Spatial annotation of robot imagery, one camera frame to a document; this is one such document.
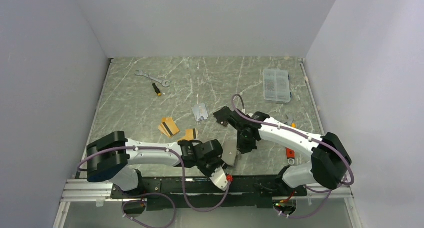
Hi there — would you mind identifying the grey card holder blue lining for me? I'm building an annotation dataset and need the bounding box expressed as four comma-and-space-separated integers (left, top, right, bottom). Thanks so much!
221, 140, 241, 167

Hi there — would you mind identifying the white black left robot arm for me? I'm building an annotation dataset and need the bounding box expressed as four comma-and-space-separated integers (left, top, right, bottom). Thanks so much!
79, 131, 229, 198

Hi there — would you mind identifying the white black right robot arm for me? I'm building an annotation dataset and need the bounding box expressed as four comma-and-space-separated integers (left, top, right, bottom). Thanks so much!
228, 109, 355, 195

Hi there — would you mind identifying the black card stack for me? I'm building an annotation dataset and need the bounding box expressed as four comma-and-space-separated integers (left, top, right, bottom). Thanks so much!
213, 106, 232, 127

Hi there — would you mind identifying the gold card under holder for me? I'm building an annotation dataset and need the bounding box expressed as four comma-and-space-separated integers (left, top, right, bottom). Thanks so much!
179, 128, 198, 141

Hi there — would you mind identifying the gold card stack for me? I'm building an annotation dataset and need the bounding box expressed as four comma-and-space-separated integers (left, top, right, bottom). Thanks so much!
158, 117, 180, 138

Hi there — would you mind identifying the grey wrench pair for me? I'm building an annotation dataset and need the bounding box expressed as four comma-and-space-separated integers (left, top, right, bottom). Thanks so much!
285, 114, 296, 127

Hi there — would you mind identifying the clear plastic screw box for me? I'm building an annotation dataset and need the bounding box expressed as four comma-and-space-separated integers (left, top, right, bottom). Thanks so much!
262, 68, 292, 103

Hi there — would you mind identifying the black yellow screwdriver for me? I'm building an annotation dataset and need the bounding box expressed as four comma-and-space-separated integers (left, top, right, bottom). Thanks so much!
152, 83, 162, 96

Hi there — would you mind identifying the silver open-end wrench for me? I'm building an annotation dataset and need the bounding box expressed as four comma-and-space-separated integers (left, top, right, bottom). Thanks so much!
135, 70, 171, 87

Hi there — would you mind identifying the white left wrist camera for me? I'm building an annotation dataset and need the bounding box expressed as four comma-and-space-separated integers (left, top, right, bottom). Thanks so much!
210, 166, 232, 191

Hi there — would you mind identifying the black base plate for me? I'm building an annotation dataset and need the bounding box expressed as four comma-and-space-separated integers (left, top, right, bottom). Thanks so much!
110, 174, 308, 211

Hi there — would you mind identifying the red handled tool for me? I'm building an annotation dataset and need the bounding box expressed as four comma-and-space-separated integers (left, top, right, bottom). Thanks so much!
285, 147, 296, 166

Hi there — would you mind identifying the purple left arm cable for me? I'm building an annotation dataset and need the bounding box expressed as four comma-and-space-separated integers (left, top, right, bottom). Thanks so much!
76, 145, 233, 228

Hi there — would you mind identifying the aluminium frame rail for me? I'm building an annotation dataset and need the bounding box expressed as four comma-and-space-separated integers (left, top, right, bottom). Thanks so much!
53, 175, 363, 227

